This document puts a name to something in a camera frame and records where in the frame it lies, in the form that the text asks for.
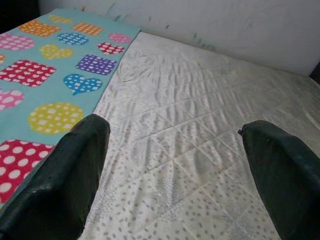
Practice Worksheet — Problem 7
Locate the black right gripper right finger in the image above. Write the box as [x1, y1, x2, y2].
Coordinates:
[238, 120, 320, 240]

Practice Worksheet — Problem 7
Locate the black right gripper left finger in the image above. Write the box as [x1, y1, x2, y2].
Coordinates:
[0, 113, 112, 240]

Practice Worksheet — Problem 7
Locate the grey quilted mattress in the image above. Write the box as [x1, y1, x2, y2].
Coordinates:
[82, 31, 320, 240]

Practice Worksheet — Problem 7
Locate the teal blanket with dotted shapes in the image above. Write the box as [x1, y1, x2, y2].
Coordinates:
[0, 8, 142, 211]

